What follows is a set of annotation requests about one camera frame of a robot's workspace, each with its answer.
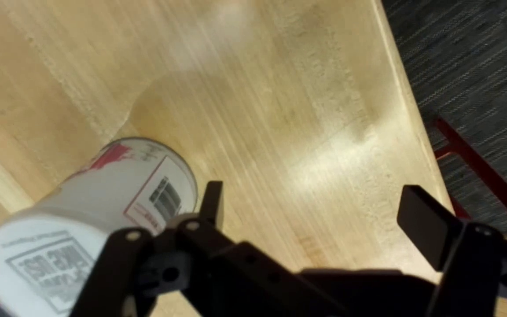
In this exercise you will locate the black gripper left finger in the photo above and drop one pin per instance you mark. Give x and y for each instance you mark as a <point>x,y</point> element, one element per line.
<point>211,204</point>

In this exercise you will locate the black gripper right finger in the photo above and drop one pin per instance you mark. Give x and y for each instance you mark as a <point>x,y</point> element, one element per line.
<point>426,226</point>

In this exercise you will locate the white paper cup container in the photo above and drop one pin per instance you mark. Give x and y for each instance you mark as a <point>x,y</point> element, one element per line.
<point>77,204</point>

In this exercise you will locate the wooden stool red legs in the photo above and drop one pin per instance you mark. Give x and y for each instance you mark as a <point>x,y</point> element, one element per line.
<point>475,169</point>

